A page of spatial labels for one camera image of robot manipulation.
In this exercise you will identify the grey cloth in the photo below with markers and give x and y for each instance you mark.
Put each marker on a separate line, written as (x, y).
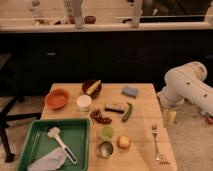
(50, 162)

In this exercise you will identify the red bowl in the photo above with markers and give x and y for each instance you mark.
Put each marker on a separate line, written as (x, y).
(56, 99)

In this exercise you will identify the silver fork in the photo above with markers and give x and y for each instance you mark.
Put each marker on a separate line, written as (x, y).
(155, 133)

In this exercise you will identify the blue sponge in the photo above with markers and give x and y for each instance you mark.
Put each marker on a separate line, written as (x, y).
(130, 91)

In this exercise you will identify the brown rectangular block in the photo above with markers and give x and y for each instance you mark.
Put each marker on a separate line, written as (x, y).
(114, 107)

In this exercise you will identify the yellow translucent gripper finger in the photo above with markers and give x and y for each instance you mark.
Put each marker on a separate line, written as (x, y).
(168, 118)

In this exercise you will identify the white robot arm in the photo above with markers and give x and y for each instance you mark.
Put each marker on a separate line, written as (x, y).
(186, 82)

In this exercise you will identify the white dish brush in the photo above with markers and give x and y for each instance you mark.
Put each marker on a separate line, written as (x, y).
(54, 132)

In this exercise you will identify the yellow round fruit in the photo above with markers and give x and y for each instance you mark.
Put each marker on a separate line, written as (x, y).
(124, 142)

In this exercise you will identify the brown bowl on counter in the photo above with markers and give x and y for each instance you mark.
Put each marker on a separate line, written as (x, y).
(89, 19)

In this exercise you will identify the dark red grape bunch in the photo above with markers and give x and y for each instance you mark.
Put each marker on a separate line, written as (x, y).
(99, 118)

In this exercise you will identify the green plastic tray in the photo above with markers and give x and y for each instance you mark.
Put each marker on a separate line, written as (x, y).
(74, 133)

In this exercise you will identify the black chair base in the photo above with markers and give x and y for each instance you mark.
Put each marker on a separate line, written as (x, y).
(5, 118)

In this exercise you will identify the metal cup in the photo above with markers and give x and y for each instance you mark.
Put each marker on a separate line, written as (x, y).
(106, 149)

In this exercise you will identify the green cup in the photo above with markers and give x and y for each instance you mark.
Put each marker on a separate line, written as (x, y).
(106, 133)

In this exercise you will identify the dark brown bowl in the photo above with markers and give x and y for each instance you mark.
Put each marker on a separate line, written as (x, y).
(87, 84)

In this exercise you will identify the yellow corn cob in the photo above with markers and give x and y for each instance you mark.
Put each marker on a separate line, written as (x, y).
(93, 87)

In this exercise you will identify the white cup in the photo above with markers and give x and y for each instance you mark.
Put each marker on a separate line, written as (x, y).
(84, 102)

